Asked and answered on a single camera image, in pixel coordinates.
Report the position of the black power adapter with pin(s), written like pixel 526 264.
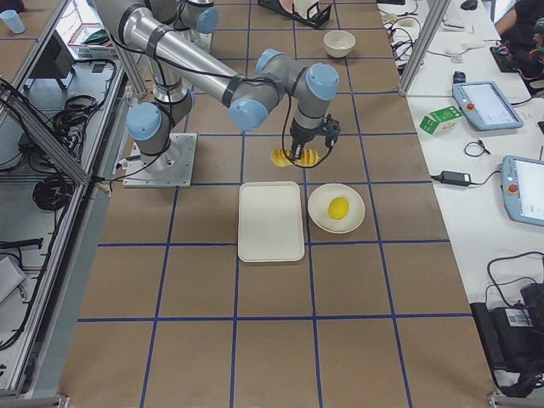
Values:
pixel 453 178

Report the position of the white plate in rack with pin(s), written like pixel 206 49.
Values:
pixel 307 9

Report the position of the green white carton box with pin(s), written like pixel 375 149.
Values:
pixel 438 121

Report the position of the yellow lemon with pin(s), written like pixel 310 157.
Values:
pixel 338 208

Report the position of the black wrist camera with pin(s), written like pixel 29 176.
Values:
pixel 331 130

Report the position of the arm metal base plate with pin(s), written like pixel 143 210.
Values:
pixel 173 167

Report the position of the cream round plate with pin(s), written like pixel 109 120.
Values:
pixel 319 201

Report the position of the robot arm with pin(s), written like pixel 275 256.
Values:
pixel 155 28
pixel 197 17

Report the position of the light blue plastic cup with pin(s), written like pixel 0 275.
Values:
pixel 11 19

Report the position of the striped bread roll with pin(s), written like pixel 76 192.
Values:
pixel 282 158

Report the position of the blue teach pendant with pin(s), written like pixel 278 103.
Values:
pixel 485 106
pixel 522 189

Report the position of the white rectangular tray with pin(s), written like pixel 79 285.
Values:
pixel 270 226

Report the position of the near blue teach pendant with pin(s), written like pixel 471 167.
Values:
pixel 522 189

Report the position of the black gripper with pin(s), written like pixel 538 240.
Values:
pixel 300 138

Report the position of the white ceramic bowl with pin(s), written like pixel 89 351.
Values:
pixel 339 44

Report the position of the aluminium frame post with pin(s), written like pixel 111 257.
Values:
pixel 426 36

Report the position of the black plate rack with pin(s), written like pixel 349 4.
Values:
pixel 316 22

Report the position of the far blue teach pendant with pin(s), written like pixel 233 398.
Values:
pixel 485 106

